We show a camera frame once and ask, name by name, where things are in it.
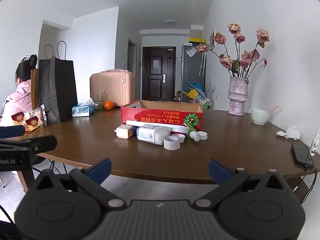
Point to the yellow box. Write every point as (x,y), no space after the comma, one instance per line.
(197,41)

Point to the grey refrigerator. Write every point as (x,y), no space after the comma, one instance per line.
(191,70)

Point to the blue plastic item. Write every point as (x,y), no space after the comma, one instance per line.
(196,85)

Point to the white spray bottle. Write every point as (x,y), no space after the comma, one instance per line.
(314,143)

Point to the pink ceramic vase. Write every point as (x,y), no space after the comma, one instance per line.
(238,96)

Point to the brown paper bag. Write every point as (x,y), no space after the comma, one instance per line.
(35,87)

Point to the small cream box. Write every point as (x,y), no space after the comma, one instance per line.
(124,131)

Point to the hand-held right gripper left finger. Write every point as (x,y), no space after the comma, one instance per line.
(103,168)

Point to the black smartphone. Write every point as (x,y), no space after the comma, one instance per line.
(301,153)

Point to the white wipes pack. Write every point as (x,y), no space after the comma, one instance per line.
(152,134)

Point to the small cart with bottles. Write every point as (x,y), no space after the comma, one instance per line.
(205,102)

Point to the black paper bag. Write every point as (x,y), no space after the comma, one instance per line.
(58,90)

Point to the crumpled white tissue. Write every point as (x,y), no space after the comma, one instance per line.
(291,132)

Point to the dried pink roses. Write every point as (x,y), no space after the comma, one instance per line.
(247,55)

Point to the white paper note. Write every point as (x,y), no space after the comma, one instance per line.
(192,51)

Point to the pink spoon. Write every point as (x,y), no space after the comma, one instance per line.
(274,108)

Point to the orange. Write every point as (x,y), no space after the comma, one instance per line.
(109,105)

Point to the pink suitcase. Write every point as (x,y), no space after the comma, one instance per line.
(112,87)

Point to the red label snack packet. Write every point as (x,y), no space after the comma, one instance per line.
(32,123)
(18,118)

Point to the green bottle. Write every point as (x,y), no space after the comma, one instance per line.
(191,130)

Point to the red cardboard box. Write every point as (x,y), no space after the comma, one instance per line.
(160,117)

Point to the dark brown door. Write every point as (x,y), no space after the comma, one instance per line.
(158,75)

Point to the yellow plastic item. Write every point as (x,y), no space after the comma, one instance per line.
(190,93)

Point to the pale green bowl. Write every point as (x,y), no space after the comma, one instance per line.
(260,117)

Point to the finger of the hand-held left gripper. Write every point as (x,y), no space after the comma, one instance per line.
(11,131)
(42,143)

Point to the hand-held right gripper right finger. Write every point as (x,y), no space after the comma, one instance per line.
(217,169)

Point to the blue tissue pack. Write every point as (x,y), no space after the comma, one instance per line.
(81,110)

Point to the white tape roll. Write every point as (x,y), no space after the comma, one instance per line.
(171,143)

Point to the clear glass cup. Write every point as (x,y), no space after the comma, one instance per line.
(98,101)

